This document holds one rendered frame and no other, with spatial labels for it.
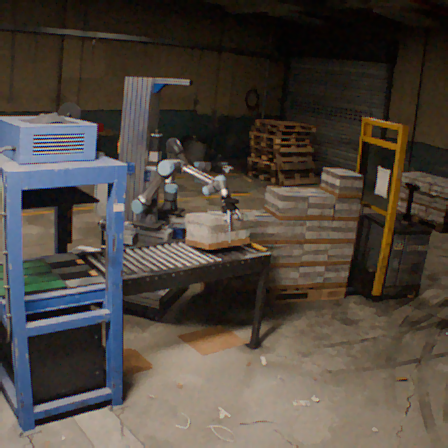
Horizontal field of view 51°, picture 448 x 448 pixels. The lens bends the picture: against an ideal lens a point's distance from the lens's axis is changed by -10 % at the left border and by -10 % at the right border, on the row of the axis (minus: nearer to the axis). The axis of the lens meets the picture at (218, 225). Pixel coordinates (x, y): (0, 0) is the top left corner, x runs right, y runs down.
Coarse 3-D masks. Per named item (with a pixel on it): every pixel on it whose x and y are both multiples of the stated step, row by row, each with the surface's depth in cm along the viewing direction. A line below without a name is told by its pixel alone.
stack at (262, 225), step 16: (256, 224) 465; (272, 224) 469; (288, 224) 474; (304, 224) 479; (320, 224) 485; (304, 240) 484; (272, 256) 479; (288, 256) 484; (304, 256) 489; (320, 256) 494; (256, 272) 479; (272, 272) 484; (288, 272) 489; (304, 272) 494; (320, 272) 499; (208, 288) 482; (304, 288) 500; (320, 288) 505; (224, 304) 479; (240, 304) 484
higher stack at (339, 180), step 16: (336, 176) 482; (352, 176) 480; (352, 192) 485; (336, 208) 484; (352, 208) 489; (336, 224) 489; (352, 224) 495; (336, 256) 500; (336, 272) 506; (336, 288) 511
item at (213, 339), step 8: (208, 328) 431; (216, 328) 432; (224, 328) 433; (184, 336) 412; (192, 336) 414; (200, 336) 415; (208, 336) 416; (216, 336) 418; (224, 336) 419; (232, 336) 420; (192, 344) 400; (200, 344) 402; (208, 344) 403; (216, 344) 404; (224, 344) 405; (232, 344) 406; (240, 344) 408; (200, 352) 389; (208, 352) 390
